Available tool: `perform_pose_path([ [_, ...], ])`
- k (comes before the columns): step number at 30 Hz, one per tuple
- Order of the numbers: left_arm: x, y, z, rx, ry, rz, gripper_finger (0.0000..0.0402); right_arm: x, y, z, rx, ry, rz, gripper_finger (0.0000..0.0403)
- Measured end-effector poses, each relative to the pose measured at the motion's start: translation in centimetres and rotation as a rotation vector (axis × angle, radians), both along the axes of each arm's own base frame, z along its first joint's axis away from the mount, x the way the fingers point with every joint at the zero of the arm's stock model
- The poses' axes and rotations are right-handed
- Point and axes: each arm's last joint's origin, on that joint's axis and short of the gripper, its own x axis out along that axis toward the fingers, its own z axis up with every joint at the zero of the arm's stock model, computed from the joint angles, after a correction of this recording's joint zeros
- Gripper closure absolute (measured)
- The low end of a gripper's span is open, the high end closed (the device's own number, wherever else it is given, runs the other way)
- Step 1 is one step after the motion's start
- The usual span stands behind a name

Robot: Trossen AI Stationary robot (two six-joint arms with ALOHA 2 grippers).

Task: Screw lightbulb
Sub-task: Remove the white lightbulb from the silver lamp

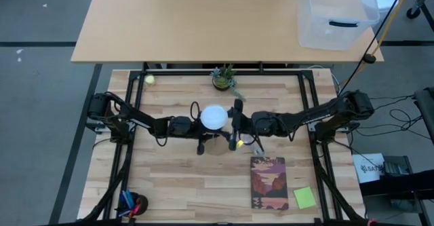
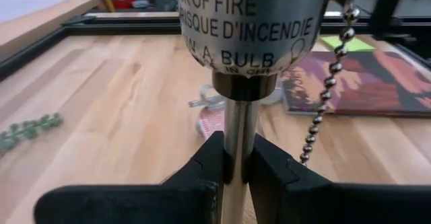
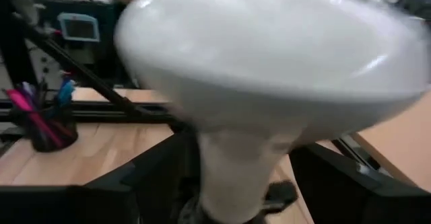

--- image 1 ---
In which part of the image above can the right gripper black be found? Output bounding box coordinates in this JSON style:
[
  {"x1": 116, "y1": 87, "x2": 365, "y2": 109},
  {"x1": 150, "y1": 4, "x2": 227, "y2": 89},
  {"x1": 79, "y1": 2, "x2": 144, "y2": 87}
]
[{"x1": 222, "y1": 99, "x2": 274, "y2": 151}]

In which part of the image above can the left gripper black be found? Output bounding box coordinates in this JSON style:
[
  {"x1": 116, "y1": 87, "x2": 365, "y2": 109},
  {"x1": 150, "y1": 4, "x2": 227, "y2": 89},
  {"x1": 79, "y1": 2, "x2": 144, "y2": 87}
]
[{"x1": 169, "y1": 115, "x2": 224, "y2": 156}]

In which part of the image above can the wooden base lamp black socket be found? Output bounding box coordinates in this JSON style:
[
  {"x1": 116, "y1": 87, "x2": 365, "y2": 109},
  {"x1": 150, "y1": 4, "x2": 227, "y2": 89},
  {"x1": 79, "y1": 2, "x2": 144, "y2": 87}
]
[{"x1": 205, "y1": 136, "x2": 232, "y2": 157}]

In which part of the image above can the white flood lightbulb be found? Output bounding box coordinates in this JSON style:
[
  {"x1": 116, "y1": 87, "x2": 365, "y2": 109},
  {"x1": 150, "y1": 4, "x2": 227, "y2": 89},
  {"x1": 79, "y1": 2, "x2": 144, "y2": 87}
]
[{"x1": 199, "y1": 105, "x2": 229, "y2": 131}]

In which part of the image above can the small potted succulent plant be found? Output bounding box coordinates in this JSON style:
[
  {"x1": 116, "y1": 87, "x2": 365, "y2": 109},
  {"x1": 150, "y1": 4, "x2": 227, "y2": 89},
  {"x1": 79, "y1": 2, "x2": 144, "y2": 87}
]
[{"x1": 209, "y1": 64, "x2": 247, "y2": 102}]

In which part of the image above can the landscape illustrated book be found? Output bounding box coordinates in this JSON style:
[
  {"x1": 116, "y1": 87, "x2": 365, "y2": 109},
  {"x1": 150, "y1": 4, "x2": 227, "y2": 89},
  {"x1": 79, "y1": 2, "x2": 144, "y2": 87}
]
[{"x1": 250, "y1": 156, "x2": 290, "y2": 210}]

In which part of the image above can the black mesh pen cup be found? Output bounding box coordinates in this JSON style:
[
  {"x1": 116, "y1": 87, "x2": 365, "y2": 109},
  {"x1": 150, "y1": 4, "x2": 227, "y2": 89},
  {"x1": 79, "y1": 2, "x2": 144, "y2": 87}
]
[{"x1": 117, "y1": 191, "x2": 149, "y2": 217}]

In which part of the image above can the green sticky note pad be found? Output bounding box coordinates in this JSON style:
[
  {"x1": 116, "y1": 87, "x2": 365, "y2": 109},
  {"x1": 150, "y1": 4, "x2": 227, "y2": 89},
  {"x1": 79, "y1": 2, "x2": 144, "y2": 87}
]
[{"x1": 293, "y1": 186, "x2": 317, "y2": 210}]

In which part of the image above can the beige wooden desk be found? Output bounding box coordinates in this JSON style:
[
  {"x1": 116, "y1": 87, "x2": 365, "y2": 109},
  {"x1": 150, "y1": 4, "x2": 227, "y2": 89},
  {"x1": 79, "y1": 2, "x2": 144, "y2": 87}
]
[{"x1": 70, "y1": 0, "x2": 384, "y2": 64}]

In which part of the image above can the white printed paper sign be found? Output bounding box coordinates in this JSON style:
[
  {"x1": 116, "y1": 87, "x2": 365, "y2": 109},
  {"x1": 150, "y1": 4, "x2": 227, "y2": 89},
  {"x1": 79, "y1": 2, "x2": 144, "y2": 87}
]
[{"x1": 352, "y1": 153, "x2": 386, "y2": 184}]

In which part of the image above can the clear plastic storage bin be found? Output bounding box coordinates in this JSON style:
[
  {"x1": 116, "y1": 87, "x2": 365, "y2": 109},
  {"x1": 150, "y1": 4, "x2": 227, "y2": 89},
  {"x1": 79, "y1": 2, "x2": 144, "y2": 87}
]
[{"x1": 297, "y1": 0, "x2": 380, "y2": 52}]

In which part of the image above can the black electronics box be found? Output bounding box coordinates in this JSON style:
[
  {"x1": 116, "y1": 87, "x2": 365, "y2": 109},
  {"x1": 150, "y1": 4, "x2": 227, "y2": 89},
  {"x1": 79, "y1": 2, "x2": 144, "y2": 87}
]
[{"x1": 382, "y1": 155, "x2": 413, "y2": 176}]

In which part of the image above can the black caster stand leg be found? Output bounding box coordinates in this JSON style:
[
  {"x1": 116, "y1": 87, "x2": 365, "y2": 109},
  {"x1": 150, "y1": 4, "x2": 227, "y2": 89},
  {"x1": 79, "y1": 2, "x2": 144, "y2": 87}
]
[{"x1": 406, "y1": 0, "x2": 434, "y2": 20}]

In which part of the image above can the black aluminium table frame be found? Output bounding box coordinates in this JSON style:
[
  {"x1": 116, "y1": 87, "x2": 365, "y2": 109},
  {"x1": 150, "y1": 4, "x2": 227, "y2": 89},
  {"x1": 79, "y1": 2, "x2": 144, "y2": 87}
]
[{"x1": 81, "y1": 68, "x2": 367, "y2": 225}]

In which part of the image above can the black floor cable bundle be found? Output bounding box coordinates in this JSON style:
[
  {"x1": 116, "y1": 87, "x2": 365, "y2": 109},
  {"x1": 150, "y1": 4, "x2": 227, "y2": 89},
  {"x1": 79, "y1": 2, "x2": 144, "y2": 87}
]
[{"x1": 352, "y1": 93, "x2": 425, "y2": 140}]

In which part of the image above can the long black cable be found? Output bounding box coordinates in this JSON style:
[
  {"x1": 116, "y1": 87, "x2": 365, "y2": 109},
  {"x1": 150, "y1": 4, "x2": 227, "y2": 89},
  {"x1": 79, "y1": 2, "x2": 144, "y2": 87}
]
[{"x1": 337, "y1": 0, "x2": 410, "y2": 98}]

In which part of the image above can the yellow cable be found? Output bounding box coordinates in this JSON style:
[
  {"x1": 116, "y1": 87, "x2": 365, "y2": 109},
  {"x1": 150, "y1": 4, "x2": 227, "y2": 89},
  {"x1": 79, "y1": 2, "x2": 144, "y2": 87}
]
[{"x1": 372, "y1": 0, "x2": 414, "y2": 56}]

